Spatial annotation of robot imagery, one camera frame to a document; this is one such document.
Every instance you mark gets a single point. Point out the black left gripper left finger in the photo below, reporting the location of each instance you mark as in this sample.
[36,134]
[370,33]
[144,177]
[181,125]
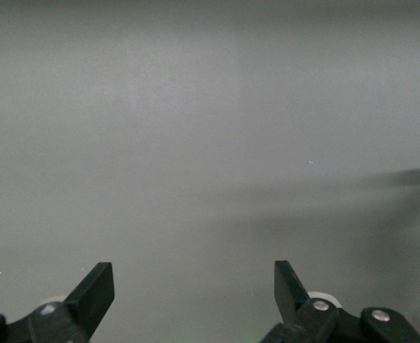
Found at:
[88,300]

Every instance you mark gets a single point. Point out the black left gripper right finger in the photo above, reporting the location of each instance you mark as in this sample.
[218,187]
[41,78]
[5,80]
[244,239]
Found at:
[292,296]

